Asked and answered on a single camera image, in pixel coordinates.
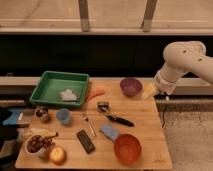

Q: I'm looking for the white bowl of grapes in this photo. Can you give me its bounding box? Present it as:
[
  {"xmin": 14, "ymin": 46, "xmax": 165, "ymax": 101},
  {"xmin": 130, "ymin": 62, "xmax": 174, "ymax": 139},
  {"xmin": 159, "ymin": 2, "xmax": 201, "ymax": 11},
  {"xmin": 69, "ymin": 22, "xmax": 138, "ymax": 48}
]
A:
[{"xmin": 25, "ymin": 135, "xmax": 55, "ymax": 158}]

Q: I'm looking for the blue cup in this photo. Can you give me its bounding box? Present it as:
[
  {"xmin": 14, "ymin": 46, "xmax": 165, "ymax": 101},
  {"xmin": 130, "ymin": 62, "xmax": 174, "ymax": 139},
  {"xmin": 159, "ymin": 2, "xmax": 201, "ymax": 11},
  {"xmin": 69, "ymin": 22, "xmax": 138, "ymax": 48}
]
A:
[{"xmin": 56, "ymin": 108, "xmax": 71, "ymax": 125}]

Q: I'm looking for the blue box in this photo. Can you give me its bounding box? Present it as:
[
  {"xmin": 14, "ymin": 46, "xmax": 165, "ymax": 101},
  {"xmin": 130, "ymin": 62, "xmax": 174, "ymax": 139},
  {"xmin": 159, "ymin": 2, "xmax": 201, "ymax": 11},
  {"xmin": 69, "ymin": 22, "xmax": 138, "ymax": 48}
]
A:
[{"xmin": 3, "ymin": 109, "xmax": 23, "ymax": 125}]

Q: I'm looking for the small black metal clip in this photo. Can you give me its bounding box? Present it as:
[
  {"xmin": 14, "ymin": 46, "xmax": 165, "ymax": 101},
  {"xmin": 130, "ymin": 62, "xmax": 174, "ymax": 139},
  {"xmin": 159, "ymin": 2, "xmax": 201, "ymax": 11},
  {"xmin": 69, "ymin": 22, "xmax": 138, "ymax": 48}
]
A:
[{"xmin": 97, "ymin": 102, "xmax": 109, "ymax": 113}]

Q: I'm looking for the yellow banana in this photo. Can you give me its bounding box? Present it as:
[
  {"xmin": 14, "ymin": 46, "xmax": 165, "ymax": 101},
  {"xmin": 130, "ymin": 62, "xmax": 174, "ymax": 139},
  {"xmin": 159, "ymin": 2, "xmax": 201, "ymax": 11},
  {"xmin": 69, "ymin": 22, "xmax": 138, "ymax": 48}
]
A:
[{"xmin": 30, "ymin": 127, "xmax": 58, "ymax": 137}]

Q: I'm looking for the yellow red apple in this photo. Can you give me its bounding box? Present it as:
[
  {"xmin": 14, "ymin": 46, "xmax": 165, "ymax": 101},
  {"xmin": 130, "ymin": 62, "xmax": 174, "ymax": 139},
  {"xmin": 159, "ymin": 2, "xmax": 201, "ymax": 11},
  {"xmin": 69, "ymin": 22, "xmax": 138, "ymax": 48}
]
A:
[{"xmin": 49, "ymin": 147, "xmax": 66, "ymax": 164}]

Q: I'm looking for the orange carrot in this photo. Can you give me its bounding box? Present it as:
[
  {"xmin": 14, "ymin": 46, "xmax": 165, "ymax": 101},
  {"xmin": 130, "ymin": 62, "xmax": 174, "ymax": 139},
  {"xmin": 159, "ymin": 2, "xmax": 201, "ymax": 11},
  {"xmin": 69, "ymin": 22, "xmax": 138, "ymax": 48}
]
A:
[{"xmin": 86, "ymin": 90, "xmax": 105, "ymax": 101}]

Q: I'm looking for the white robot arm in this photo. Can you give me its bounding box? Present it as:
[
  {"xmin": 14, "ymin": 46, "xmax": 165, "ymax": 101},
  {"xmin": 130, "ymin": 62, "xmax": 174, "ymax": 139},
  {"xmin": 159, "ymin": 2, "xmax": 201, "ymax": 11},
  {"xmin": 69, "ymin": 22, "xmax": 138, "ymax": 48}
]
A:
[{"xmin": 142, "ymin": 41, "xmax": 213, "ymax": 99}]

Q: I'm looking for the small metal cup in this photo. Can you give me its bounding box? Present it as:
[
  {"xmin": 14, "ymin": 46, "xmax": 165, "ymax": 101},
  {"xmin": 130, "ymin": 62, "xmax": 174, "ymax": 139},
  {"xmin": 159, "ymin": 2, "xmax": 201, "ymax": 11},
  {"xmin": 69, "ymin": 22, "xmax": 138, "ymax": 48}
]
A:
[{"xmin": 35, "ymin": 107, "xmax": 50, "ymax": 122}]

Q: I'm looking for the black handled knife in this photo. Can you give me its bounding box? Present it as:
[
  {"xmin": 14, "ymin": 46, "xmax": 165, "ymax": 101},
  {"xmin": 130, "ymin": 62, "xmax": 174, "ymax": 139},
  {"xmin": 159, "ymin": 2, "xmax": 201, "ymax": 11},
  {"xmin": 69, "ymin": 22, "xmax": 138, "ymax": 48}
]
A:
[{"xmin": 105, "ymin": 115, "xmax": 134, "ymax": 127}]

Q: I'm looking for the black eraser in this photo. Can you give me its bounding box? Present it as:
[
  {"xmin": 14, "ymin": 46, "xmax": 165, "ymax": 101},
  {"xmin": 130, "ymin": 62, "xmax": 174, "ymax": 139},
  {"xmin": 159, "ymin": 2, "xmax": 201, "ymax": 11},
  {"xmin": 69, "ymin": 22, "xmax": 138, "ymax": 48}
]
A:
[{"xmin": 77, "ymin": 130, "xmax": 95, "ymax": 154}]

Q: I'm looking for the orange bowl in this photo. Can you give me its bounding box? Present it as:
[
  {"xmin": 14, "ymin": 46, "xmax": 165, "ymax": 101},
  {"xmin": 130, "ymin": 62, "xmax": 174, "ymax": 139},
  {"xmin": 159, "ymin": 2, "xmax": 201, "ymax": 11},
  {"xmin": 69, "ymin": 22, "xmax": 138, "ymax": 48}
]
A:
[{"xmin": 113, "ymin": 134, "xmax": 142, "ymax": 165}]

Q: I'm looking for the green plastic tray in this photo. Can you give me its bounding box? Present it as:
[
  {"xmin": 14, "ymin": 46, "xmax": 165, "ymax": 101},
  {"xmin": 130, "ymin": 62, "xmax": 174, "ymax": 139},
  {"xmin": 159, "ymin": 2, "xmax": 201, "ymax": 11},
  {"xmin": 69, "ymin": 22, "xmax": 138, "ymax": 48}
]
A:
[{"xmin": 30, "ymin": 71, "xmax": 89, "ymax": 108}]

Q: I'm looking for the metal spoon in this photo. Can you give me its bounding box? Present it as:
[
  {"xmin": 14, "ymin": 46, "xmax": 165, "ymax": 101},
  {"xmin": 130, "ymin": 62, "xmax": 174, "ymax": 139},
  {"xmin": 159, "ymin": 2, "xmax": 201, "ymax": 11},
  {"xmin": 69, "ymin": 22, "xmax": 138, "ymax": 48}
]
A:
[{"xmin": 82, "ymin": 113, "xmax": 97, "ymax": 138}]

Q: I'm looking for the blue sponge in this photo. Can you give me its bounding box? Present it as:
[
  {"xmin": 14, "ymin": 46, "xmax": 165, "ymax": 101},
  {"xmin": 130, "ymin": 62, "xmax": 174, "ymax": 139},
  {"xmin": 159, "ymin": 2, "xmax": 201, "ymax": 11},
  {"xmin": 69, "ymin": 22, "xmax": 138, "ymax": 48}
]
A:
[{"xmin": 99, "ymin": 124, "xmax": 120, "ymax": 141}]

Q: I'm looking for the white crumpled cloth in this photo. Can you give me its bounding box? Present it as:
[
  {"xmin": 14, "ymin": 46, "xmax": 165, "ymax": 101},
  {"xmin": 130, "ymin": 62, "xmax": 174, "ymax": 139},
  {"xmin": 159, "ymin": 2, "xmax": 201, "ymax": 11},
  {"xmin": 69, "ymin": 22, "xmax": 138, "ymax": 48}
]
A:
[{"xmin": 60, "ymin": 89, "xmax": 77, "ymax": 101}]

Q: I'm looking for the purple bowl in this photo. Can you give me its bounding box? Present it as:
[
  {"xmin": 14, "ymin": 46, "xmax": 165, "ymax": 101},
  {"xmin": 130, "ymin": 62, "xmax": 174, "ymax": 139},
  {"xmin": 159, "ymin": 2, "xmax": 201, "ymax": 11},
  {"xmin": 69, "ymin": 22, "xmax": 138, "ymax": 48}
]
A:
[{"xmin": 120, "ymin": 77, "xmax": 143, "ymax": 97}]

